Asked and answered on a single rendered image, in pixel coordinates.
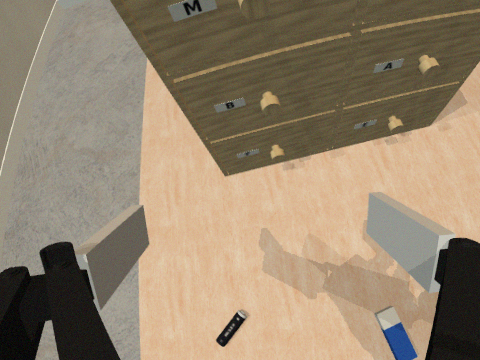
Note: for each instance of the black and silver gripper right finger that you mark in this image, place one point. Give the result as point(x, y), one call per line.
point(431, 254)

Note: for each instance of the blue and white eraser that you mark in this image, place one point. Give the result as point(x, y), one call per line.
point(395, 334)

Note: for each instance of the black aa battery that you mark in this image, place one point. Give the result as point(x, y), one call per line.
point(231, 328)

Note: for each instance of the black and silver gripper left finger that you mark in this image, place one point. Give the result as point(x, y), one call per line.
point(104, 259)

